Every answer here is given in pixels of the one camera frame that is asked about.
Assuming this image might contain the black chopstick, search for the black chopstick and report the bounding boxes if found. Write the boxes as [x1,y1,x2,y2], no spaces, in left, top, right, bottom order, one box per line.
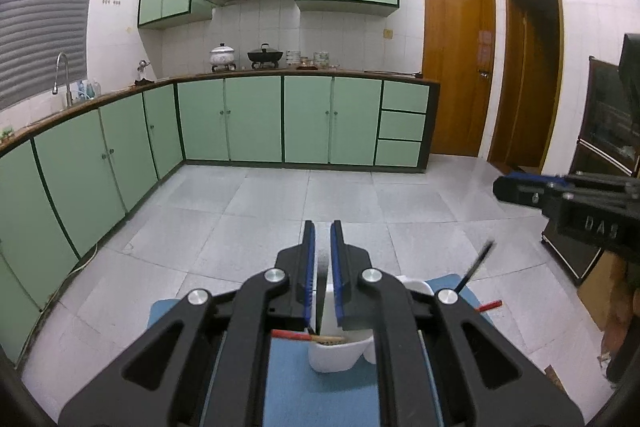
[453,240,496,294]

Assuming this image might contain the white utensil holder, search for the white utensil holder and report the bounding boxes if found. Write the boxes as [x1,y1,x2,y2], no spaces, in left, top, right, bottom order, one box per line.
[307,274,435,374]

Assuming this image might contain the white cooking pot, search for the white cooking pot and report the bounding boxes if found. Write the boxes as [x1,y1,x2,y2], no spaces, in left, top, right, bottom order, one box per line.
[209,41,237,73]

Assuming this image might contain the blue tablecloth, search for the blue tablecloth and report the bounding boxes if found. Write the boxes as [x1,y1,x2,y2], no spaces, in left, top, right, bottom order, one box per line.
[149,273,495,427]

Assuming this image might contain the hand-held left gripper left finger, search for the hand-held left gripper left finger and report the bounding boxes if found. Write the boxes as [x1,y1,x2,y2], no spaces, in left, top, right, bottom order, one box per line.
[59,219,317,427]

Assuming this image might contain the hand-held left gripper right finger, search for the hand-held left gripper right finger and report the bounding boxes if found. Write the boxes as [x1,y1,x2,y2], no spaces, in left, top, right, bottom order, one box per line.
[330,219,585,427]

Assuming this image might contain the bottles beside sink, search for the bottles beside sink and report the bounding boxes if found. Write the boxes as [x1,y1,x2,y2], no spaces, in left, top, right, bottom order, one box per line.
[74,79,102,104]

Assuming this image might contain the brown wooden door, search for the brown wooden door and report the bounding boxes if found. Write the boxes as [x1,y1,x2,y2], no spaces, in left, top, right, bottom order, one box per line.
[422,0,497,158]

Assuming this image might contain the red-tipped tan chopstick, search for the red-tipped tan chopstick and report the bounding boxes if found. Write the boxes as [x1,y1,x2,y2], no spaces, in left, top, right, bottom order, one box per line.
[271,329,347,346]

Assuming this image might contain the cardboard box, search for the cardboard box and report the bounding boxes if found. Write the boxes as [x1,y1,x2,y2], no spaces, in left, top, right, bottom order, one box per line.
[577,251,634,334]

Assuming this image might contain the wooden doorway frame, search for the wooden doorway frame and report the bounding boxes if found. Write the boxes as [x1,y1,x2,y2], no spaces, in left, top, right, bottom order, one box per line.
[487,0,565,181]

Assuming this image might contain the black wok with lid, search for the black wok with lid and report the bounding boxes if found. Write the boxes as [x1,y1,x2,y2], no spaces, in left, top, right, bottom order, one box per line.
[247,43,284,69]

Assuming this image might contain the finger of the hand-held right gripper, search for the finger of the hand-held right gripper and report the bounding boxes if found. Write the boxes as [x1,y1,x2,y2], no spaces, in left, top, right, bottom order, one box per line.
[492,172,567,208]

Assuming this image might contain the metal sink faucet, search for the metal sink faucet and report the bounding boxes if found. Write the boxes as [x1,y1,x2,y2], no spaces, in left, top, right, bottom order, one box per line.
[52,52,74,108]

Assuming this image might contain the grey window blind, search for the grey window blind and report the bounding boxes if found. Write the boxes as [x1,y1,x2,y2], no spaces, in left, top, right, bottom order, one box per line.
[0,0,108,110]

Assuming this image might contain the green lower kitchen cabinets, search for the green lower kitchen cabinets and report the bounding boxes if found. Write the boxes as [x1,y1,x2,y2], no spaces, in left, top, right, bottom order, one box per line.
[0,74,442,364]

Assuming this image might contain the black glass-door cabinet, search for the black glass-door cabinet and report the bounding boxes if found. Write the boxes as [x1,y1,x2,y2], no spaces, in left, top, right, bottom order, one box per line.
[541,55,640,286]

